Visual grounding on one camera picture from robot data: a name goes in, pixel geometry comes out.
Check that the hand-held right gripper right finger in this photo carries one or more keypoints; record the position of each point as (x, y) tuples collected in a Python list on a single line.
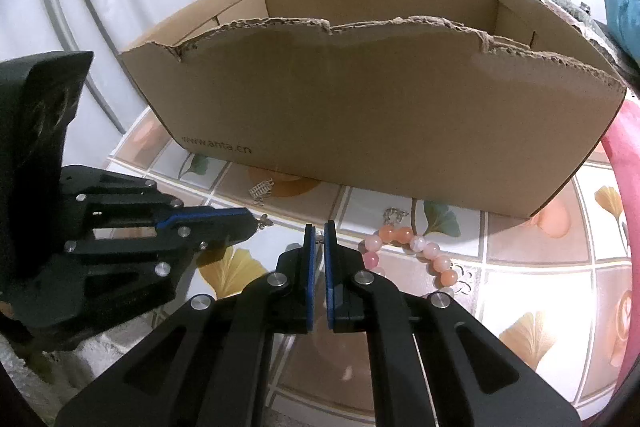
[(330, 277)]

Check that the blue cartoon pillow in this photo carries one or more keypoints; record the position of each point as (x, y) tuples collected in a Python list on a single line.
[(622, 7)]

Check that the pink bed sheet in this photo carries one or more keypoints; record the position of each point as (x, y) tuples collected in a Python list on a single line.
[(625, 167)]

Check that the silver knot earring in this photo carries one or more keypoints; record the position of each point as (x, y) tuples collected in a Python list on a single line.
[(396, 214)]

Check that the brown cardboard box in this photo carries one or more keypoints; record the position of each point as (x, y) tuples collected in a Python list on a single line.
[(375, 117)]

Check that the small gold earring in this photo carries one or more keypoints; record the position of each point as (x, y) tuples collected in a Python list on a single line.
[(264, 221)]

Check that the silver rectangular earring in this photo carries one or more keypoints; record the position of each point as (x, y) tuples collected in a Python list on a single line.
[(261, 193)]

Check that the ginkgo print tablecloth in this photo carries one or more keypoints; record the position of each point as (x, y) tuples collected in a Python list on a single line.
[(525, 247)]

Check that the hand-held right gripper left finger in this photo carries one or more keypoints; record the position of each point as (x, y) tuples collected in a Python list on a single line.
[(310, 277)]

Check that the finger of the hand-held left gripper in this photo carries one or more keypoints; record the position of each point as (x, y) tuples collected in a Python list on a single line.
[(125, 257), (210, 218)]

